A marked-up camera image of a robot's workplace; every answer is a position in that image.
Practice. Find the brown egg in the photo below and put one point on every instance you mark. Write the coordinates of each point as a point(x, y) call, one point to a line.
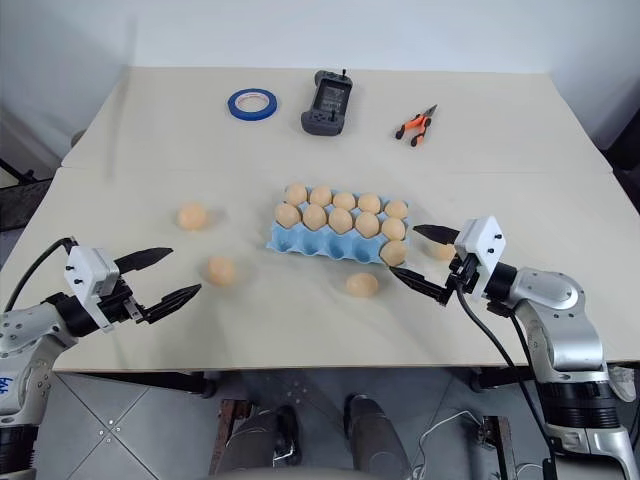
point(315, 217)
point(344, 201)
point(340, 221)
point(369, 202)
point(367, 225)
point(192, 217)
point(393, 228)
point(296, 193)
point(396, 208)
point(221, 270)
point(442, 251)
point(320, 196)
point(287, 215)
point(361, 285)
point(395, 252)

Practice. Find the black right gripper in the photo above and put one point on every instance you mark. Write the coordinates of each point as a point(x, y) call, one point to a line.
point(465, 277)

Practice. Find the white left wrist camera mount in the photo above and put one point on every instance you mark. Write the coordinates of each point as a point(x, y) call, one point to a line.
point(90, 272)

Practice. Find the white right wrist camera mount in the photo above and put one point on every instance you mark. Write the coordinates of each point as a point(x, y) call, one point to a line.
point(480, 245)

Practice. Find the blue egg tray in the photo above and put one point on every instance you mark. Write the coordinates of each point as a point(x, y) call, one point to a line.
point(320, 247)

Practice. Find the grey handheld remote controller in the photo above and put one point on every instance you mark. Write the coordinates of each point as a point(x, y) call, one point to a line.
point(327, 107)

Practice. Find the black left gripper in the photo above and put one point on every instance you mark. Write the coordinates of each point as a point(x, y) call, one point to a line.
point(120, 307)

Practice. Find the black background stand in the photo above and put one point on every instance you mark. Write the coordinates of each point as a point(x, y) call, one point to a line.
point(22, 192)

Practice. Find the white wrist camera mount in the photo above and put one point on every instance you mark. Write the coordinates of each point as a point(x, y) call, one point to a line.
point(90, 272)
point(480, 245)

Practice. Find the black table frame bar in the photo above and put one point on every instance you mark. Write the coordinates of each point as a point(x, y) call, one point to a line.
point(150, 382)
point(505, 377)

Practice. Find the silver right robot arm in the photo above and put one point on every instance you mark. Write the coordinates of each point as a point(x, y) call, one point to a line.
point(565, 320)

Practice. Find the dark rounded shape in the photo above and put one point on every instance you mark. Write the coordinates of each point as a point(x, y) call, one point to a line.
point(265, 440)
point(375, 435)

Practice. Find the blue tape roll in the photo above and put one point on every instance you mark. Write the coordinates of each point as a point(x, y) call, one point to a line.
point(252, 104)

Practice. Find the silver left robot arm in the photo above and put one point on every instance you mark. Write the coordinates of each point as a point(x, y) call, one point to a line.
point(30, 325)

